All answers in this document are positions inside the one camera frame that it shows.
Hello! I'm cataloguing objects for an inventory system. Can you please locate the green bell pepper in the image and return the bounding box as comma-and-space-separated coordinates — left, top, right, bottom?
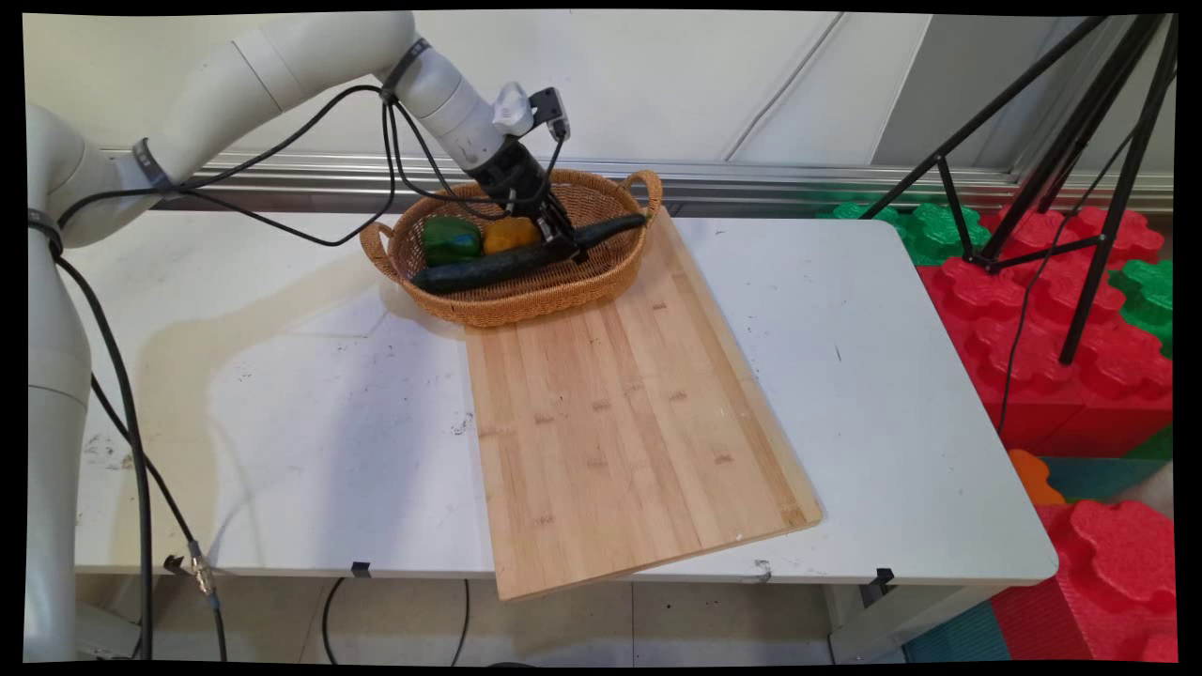
420, 216, 483, 267

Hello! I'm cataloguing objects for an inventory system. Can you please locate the dark green cucumber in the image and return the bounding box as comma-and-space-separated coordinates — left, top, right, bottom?
411, 214, 651, 294

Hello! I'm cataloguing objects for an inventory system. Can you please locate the black cable under table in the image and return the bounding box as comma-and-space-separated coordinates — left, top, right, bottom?
450, 579, 471, 664
321, 577, 347, 664

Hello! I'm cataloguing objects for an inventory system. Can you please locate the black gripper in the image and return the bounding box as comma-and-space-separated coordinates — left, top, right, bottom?
465, 136, 591, 265

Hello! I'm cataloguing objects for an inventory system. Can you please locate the black tripod stand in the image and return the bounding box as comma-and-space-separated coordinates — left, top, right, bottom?
859, 14, 1178, 367

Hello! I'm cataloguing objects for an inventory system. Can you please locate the teal foam mat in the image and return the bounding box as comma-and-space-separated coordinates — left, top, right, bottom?
903, 601, 1011, 664
1042, 456, 1174, 505

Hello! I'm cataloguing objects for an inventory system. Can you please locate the bamboo cutting board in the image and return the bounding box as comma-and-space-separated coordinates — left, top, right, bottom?
465, 207, 824, 602

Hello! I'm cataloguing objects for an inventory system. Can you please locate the woven wicker basket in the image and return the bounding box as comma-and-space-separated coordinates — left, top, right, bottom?
360, 169, 664, 329

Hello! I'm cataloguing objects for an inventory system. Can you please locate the green foam block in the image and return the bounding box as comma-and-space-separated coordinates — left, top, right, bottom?
815, 202, 993, 268
1108, 260, 1175, 358

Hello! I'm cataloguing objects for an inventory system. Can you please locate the orange bell pepper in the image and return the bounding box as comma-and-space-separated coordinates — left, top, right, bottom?
483, 217, 544, 256

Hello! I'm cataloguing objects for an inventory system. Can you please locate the black cable with metal connector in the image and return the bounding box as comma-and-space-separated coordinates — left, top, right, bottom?
91, 376, 229, 663

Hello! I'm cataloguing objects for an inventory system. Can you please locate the white table leg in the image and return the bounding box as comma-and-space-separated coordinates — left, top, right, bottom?
826, 582, 998, 664

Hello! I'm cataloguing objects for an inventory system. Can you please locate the orange foam piece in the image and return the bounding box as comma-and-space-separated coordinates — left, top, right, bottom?
1009, 449, 1068, 506

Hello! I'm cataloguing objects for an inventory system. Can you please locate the aluminium wall rail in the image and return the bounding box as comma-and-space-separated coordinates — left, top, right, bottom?
99, 150, 1175, 214

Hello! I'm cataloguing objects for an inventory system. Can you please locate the thin black tripod cable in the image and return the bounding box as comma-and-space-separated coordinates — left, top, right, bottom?
995, 122, 1139, 438

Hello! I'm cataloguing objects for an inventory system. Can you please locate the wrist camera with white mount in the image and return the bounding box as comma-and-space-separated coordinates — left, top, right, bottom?
492, 82, 572, 144

